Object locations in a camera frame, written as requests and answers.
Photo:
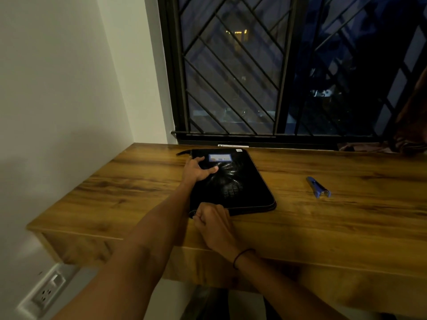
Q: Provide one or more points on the black wrist band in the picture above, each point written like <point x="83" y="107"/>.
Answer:
<point x="242" y="257"/>

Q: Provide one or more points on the white label strip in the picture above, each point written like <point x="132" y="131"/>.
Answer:
<point x="230" y="146"/>

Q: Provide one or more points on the black window frame with grille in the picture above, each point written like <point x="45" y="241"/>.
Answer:
<point x="283" y="66"/>

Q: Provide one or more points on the person's right forearm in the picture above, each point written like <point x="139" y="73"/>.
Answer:
<point x="287" y="289"/>

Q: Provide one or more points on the person's right fingers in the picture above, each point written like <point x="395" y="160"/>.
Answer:
<point x="199" y="214"/>

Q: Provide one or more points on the person's left forearm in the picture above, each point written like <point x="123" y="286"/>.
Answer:
<point x="133" y="256"/>

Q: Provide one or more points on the brown cloth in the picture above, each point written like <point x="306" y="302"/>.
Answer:
<point x="405" y="129"/>

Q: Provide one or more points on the person's left thumb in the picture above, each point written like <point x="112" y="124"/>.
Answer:
<point x="209" y="169"/>

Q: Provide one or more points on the wooden desk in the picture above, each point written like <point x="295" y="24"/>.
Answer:
<point x="267" y="216"/>

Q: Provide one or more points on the white wall socket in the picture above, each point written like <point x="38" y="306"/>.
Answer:
<point x="48" y="289"/>

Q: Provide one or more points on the person's left hand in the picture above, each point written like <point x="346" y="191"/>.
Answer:
<point x="193" y="171"/>

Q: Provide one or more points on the person's right hand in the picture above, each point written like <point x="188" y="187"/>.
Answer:
<point x="216" y="229"/>

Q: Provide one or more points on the blue pen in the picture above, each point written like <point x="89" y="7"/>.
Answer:
<point x="318" y="187"/>

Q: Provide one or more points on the black zippered laptop sleeve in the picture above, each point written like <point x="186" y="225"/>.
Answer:
<point x="233" y="183"/>

